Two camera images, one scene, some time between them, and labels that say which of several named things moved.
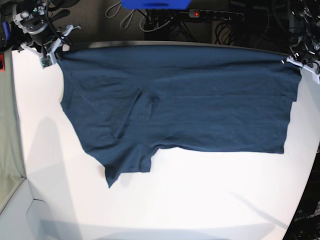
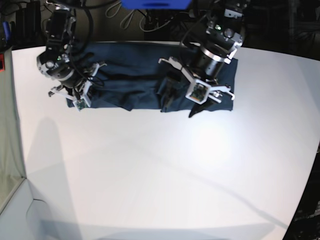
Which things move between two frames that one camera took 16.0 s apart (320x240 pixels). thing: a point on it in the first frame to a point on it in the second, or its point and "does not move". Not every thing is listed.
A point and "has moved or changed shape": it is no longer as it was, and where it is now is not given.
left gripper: (45, 41) to (79, 95)
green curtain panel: (11, 170) does not move
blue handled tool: (7, 30) does not move
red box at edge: (2, 63) does not move
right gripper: (315, 74) to (204, 89)
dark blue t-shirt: (125, 101) has moved or changed shape
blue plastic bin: (157, 4) does not move
